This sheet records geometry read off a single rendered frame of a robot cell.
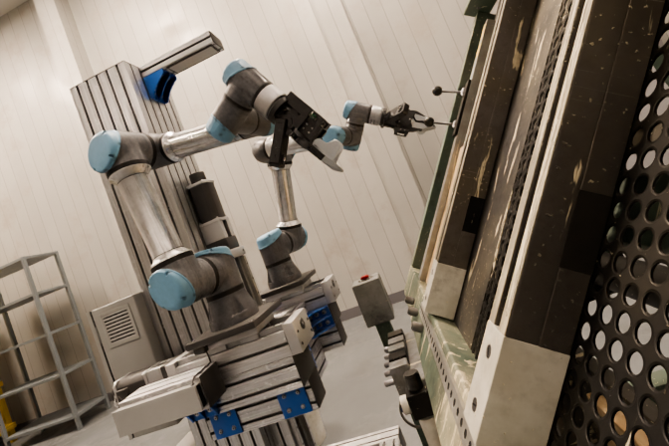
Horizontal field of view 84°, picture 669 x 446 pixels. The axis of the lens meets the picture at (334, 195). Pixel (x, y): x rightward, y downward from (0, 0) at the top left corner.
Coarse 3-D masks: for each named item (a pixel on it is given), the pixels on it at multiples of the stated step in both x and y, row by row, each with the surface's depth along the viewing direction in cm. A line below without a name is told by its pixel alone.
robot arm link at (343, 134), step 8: (328, 128) 137; (336, 128) 136; (344, 128) 141; (272, 136) 157; (328, 136) 137; (336, 136) 136; (344, 136) 139; (256, 144) 157; (264, 144) 154; (288, 144) 149; (296, 144) 147; (344, 144) 144; (256, 152) 157; (264, 152) 154; (288, 152) 151; (296, 152) 151; (264, 160) 159
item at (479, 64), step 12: (492, 24) 131; (480, 48) 131; (480, 60) 131; (480, 72) 131; (468, 96) 132; (468, 108) 132; (468, 120) 132; (456, 144) 132; (456, 156) 132; (444, 180) 134; (444, 192) 132; (444, 204) 132; (432, 228) 133; (432, 240) 132; (432, 252) 132; (420, 276) 133
